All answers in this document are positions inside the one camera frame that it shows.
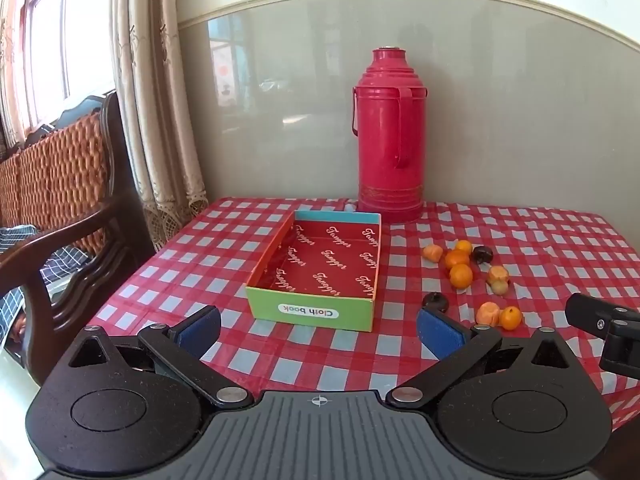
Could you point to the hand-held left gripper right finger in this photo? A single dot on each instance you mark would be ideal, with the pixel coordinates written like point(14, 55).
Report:
point(437, 332)

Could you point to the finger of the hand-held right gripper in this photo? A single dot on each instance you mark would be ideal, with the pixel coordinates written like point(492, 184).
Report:
point(622, 345)

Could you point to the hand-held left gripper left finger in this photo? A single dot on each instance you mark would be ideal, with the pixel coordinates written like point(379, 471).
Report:
point(197, 332)

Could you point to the dark mangosteen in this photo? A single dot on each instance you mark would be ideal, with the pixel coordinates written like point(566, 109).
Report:
point(483, 254)
point(435, 301)

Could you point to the orange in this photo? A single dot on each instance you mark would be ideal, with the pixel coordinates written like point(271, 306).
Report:
point(464, 246)
point(456, 259)
point(460, 276)
point(511, 318)

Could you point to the pale green fruit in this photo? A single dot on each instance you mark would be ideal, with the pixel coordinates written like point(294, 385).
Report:
point(500, 288)

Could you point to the colourful cardboard box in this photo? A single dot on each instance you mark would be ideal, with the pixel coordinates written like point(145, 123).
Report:
point(320, 265)

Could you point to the red checkered tablecloth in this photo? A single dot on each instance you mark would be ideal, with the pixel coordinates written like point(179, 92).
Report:
point(210, 260)

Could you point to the blue plaid cloth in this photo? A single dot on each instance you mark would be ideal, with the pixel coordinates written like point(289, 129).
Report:
point(60, 267)

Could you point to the red thermos flask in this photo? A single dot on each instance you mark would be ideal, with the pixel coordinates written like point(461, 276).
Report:
point(387, 150)

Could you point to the wooden chair with woven back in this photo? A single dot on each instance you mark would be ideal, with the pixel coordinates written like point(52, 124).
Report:
point(60, 170)

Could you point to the beige lace curtain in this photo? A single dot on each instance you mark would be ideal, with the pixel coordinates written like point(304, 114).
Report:
point(160, 110)

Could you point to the window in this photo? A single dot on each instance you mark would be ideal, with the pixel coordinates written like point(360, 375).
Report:
point(65, 35)

